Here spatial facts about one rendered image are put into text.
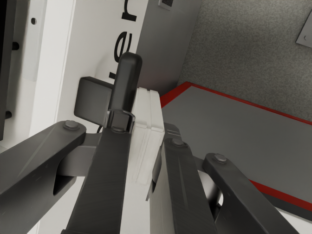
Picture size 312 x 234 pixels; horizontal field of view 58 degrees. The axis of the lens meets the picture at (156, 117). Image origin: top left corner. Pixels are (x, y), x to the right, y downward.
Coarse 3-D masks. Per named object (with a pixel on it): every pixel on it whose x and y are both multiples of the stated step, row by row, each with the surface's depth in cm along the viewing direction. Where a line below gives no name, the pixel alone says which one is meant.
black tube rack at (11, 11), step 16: (0, 0) 23; (16, 0) 24; (0, 16) 23; (0, 32) 24; (0, 48) 24; (16, 48) 27; (0, 64) 24; (0, 80) 25; (0, 96) 26; (0, 112) 26; (0, 128) 27
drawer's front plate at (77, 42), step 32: (64, 0) 15; (96, 0) 17; (128, 0) 21; (64, 32) 16; (96, 32) 18; (128, 32) 23; (64, 64) 16; (96, 64) 20; (64, 96) 17; (32, 128) 18; (96, 128) 23; (64, 224) 24
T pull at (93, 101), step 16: (128, 64) 17; (80, 80) 18; (96, 80) 18; (128, 80) 17; (80, 96) 18; (96, 96) 18; (112, 96) 17; (128, 96) 17; (80, 112) 18; (96, 112) 18
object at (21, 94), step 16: (16, 16) 27; (16, 32) 27; (16, 64) 28; (16, 80) 29; (16, 96) 29; (32, 96) 29; (16, 112) 30; (16, 128) 30; (0, 144) 31; (16, 144) 31
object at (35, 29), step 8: (32, 0) 25; (40, 0) 24; (32, 8) 25; (40, 8) 25; (32, 16) 25; (40, 16) 25; (32, 24) 25; (40, 24) 25; (32, 32) 25; (40, 32) 25; (32, 40) 26; (40, 40) 26; (32, 48) 26; (40, 48) 26; (32, 56) 26; (24, 64) 26; (32, 64) 26; (24, 72) 27; (32, 72) 26; (32, 80) 27
